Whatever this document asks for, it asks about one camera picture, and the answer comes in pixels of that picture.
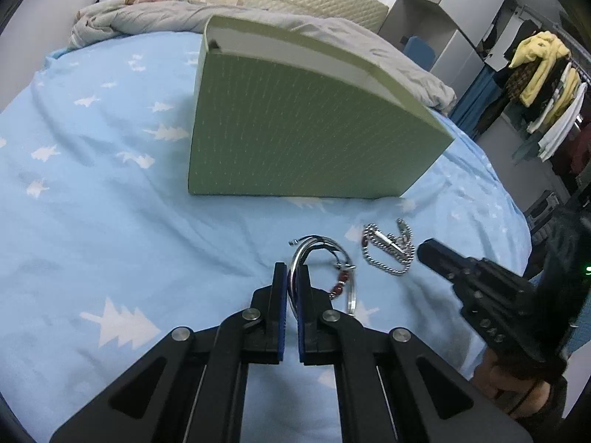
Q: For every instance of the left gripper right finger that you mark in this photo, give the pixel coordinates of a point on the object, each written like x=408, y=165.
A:
x=315, y=344

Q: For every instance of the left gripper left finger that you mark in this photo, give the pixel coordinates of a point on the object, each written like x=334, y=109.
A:
x=269, y=337

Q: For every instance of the person's right hand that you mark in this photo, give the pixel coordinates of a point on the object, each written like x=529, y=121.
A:
x=518, y=398

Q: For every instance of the blue tree-print bedsheet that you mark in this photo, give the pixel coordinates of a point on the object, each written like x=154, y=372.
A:
x=104, y=251

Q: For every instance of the white hanging garment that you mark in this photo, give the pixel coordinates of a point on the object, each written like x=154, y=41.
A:
x=552, y=139

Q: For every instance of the green cardboard box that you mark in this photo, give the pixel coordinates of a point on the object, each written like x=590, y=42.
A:
x=283, y=114

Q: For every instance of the blue curtain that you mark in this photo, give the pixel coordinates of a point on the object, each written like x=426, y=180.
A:
x=469, y=109

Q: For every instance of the grey duvet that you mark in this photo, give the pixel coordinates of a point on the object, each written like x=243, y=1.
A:
x=103, y=21

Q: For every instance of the blue chair back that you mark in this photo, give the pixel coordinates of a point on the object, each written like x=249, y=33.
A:
x=420, y=52

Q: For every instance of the yellow hoodie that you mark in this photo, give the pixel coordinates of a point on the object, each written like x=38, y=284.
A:
x=545, y=48

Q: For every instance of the grey white wardrobe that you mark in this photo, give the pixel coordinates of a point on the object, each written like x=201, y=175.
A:
x=452, y=28

